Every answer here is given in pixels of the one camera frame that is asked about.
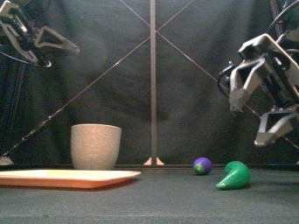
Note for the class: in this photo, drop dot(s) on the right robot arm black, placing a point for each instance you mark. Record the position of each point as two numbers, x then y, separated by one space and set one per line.
285 20

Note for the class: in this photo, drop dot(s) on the green toy pepper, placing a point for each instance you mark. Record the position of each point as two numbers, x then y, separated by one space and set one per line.
235 176

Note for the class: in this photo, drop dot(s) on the pink plate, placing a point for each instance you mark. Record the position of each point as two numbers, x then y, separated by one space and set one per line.
65 177

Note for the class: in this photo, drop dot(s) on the purple toy eggplant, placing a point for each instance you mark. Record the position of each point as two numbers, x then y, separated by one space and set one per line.
203 165

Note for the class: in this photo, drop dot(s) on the black cloth backdrop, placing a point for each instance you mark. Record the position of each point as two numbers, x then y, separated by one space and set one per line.
116 122

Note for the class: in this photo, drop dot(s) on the grey speckled cup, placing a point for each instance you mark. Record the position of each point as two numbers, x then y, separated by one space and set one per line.
94 147

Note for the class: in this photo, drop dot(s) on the diagonal frame brace rod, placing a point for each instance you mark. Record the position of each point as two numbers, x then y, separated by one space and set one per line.
187 57
89 87

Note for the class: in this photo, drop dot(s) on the vertical metal frame post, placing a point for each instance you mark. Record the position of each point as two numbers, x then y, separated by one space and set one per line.
153 87

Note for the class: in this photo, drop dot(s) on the frame post foot bracket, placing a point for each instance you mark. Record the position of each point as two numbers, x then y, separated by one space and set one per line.
153 161
5 161

